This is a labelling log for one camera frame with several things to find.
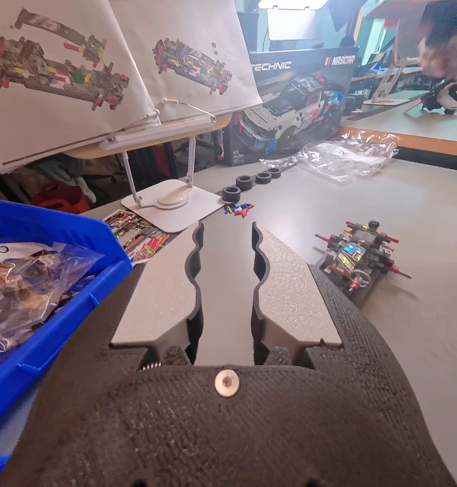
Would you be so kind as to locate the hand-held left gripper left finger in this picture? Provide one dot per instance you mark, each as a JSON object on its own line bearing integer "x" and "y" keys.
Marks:
{"x": 156, "y": 300}

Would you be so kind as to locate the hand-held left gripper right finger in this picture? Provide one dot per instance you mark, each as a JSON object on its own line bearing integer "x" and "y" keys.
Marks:
{"x": 293, "y": 300}

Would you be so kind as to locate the lego car chassis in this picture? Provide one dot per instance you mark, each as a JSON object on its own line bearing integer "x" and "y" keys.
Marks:
{"x": 358, "y": 258}

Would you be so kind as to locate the lego instruction booklet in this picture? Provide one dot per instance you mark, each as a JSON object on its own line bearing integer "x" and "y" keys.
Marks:
{"x": 61, "y": 114}

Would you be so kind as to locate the pile of small lego pins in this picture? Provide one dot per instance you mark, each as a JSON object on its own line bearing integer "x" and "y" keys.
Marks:
{"x": 238, "y": 210}

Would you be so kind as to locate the plastic bag of lego parts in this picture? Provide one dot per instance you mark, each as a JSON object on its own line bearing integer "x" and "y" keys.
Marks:
{"x": 30, "y": 289}

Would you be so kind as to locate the lego set box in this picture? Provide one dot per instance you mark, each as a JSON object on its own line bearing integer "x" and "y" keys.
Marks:
{"x": 289, "y": 95}

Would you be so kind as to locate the wooden stand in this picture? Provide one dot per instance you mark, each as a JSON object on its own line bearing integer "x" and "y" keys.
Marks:
{"x": 407, "y": 38}

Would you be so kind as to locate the holographic sticker sheet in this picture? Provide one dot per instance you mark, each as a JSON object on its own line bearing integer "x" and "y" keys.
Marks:
{"x": 137, "y": 236}

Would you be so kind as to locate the white book stand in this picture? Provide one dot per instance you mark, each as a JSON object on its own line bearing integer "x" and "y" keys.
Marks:
{"x": 175, "y": 213}

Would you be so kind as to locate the wood-edged grey table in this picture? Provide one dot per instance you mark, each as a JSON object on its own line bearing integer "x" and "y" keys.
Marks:
{"x": 422, "y": 129}

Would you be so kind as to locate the blue plastic bin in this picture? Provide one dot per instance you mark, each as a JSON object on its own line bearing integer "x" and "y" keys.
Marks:
{"x": 61, "y": 228}

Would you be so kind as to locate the red storage basket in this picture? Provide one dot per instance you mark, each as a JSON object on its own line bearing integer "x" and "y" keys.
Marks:
{"x": 61, "y": 198}

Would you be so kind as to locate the green cloth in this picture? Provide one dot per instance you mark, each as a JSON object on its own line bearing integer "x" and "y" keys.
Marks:
{"x": 72, "y": 175}

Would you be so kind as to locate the empty clear plastic bag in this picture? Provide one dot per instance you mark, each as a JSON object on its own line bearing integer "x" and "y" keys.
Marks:
{"x": 346, "y": 156}

